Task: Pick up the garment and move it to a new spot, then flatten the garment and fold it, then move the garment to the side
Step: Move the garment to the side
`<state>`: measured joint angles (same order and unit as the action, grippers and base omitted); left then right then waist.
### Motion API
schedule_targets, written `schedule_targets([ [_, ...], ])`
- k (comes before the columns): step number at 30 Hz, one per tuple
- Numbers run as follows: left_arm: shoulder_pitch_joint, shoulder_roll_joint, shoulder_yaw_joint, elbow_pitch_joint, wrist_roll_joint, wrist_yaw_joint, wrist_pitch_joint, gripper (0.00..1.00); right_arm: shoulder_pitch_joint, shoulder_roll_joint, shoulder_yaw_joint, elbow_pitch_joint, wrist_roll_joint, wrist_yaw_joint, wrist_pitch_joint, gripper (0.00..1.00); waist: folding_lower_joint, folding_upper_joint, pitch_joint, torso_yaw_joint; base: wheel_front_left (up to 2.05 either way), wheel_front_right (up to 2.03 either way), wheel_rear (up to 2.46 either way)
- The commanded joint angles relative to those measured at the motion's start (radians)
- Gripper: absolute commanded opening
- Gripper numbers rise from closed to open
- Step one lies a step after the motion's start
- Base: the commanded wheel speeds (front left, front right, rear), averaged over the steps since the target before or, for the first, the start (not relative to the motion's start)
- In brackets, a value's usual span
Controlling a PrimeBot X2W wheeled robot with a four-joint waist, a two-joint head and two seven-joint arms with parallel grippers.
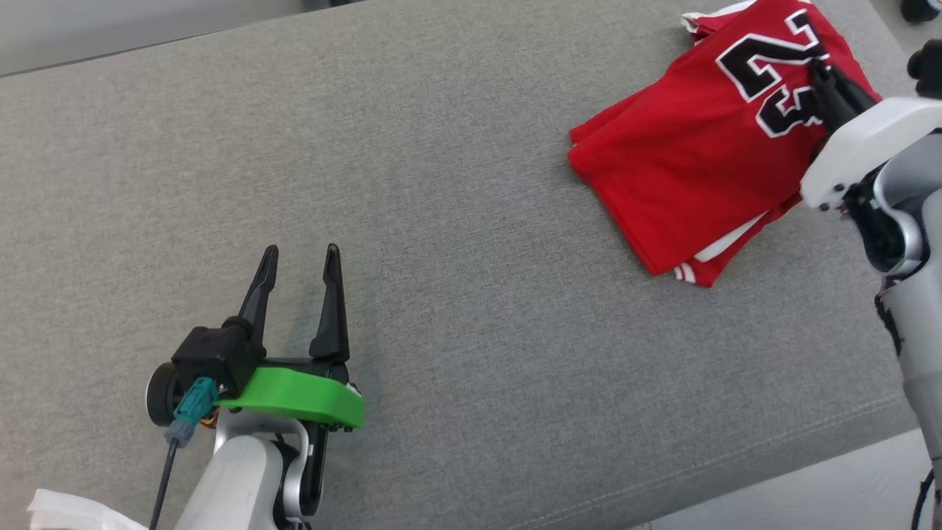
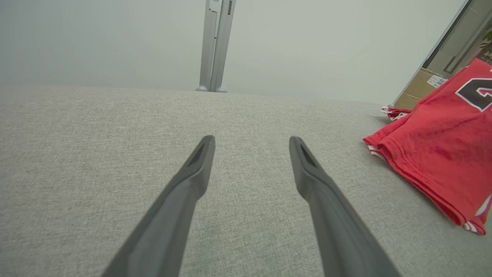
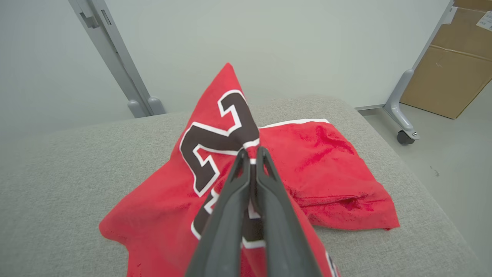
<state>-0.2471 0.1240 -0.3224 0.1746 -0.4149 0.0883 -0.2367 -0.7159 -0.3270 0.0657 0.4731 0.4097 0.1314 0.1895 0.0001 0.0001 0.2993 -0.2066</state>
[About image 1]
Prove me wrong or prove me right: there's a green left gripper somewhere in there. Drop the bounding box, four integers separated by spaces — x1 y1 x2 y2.
215 244 365 430

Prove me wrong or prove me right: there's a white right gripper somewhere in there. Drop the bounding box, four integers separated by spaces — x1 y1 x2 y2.
800 57 942 212

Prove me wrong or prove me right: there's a red jersey with white sleeves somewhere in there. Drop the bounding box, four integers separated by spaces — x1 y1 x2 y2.
567 0 882 288

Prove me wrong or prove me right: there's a left camera cable teal plug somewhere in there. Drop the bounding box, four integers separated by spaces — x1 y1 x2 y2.
149 377 220 530

